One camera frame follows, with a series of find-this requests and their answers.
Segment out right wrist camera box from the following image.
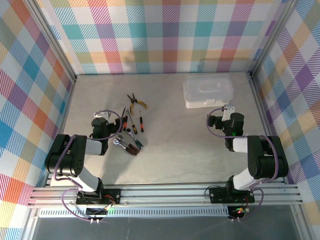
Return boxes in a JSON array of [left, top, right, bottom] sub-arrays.
[[221, 104, 236, 123]]

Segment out black controller box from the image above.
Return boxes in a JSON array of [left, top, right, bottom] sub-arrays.
[[85, 206, 110, 218], [227, 205, 252, 219]]

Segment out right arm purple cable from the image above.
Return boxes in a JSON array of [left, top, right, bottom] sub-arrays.
[[205, 107, 281, 223]]

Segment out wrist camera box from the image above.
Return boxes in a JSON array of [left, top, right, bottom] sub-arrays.
[[93, 109, 112, 118], [221, 104, 236, 123]]

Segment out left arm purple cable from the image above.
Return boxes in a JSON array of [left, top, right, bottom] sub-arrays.
[[53, 108, 123, 223]]

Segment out green-handled ratchet wrench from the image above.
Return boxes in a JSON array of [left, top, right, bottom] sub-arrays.
[[126, 127, 145, 151]]

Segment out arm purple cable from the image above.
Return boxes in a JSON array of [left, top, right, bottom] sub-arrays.
[[205, 107, 281, 223], [53, 108, 123, 223]]

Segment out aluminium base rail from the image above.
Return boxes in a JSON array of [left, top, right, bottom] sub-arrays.
[[27, 183, 305, 208]]

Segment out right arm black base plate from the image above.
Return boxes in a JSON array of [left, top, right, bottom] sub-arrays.
[[208, 186, 256, 204]]

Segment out white slotted cable duct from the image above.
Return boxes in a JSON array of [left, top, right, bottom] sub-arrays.
[[38, 206, 230, 218]]

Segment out aluminium side rail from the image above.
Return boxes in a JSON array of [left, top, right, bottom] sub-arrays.
[[246, 72, 287, 185], [42, 79, 77, 188]]

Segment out thin wire bundle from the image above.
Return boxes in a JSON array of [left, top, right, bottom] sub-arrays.
[[104, 194, 118, 211]]

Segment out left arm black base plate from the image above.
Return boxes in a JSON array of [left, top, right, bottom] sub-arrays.
[[75, 187, 123, 206]]

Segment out yellow-handled needle-nose pliers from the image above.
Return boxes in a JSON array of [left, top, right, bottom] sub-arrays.
[[126, 92, 148, 116]]

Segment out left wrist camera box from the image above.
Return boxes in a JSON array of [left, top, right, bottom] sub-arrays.
[[93, 109, 112, 118]]

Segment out small orange-black precision screwdriver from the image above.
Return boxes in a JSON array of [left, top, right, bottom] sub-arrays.
[[138, 109, 145, 133]]

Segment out clear plastic tool box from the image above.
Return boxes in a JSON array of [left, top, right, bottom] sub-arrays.
[[182, 73, 235, 110]]

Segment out aluminium frame post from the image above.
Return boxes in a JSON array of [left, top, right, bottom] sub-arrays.
[[24, 0, 78, 84], [249, 0, 300, 78]]

